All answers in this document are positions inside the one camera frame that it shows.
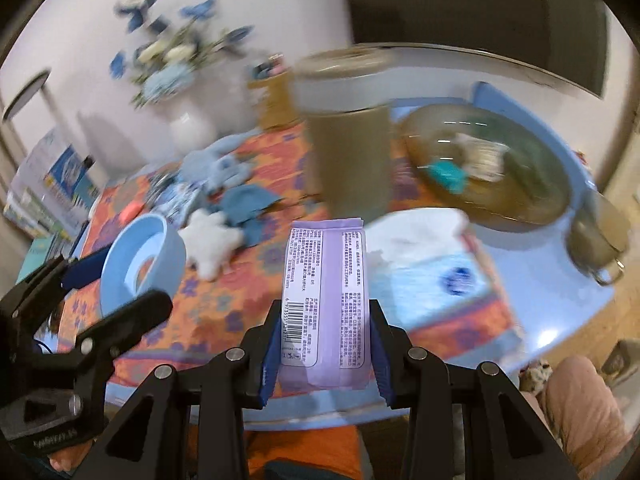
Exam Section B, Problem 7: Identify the brown glass bowl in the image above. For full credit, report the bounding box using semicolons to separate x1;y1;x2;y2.
402;105;573;233

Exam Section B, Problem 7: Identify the teal book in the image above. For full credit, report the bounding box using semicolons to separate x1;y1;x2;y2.
15;235;66;286

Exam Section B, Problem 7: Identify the black television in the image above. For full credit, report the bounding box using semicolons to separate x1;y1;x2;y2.
342;0;608;98

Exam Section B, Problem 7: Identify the light blue plush toy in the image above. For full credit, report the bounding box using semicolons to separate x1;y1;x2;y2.
180;145;253;196

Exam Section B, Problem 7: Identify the blue patterned packet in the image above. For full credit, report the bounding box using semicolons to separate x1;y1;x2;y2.
147;175;211;226

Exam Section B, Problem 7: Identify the white star plush toy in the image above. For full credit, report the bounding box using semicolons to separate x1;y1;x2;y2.
177;208;241;281

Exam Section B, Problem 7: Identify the purple tissue packet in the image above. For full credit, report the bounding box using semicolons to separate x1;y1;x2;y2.
280;217;372;391

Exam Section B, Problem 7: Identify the spotted slipper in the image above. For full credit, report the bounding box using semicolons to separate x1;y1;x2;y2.
517;360;553;391

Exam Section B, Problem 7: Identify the small teal item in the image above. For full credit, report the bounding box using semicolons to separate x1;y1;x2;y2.
430;160;468;193

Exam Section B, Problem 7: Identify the white ceramic vase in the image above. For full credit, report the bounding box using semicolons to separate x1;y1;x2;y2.
167;92;218;153

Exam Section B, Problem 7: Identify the light blue bowl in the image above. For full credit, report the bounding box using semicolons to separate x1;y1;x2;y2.
100;213;187;318

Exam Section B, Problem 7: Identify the white blue tissue pack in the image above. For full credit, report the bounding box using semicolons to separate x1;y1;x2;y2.
367;208;501;326

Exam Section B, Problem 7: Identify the small beige white item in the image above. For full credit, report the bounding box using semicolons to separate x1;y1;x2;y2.
452;132;508;181

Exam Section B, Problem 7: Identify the person's pink trouser leg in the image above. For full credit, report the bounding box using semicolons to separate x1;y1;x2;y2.
520;355;633;480

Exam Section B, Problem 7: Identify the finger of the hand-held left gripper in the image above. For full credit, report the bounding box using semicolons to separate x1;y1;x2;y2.
75;290;174;361
0;247;111;331

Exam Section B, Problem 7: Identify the floral orange tablecloth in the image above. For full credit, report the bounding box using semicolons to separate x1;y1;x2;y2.
55;125;526;361

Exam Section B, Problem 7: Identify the clear glass cup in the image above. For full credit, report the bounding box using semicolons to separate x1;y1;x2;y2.
567;192;632;286

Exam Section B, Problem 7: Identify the teal blue cloth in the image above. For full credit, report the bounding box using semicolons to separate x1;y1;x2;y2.
207;184;283;248

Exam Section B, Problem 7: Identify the bamboo pen holder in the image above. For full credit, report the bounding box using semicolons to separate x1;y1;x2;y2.
248;72;301;131

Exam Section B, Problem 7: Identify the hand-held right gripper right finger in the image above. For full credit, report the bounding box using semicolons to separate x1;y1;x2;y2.
369;299;563;480

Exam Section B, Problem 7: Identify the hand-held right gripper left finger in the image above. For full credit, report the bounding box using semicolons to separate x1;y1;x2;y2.
90;299;283;480

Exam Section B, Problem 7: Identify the person's orange garment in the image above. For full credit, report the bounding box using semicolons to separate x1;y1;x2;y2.
187;425;363;480

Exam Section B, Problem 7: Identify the tan lidded canister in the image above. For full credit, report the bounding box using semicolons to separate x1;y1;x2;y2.
292;45;396;221

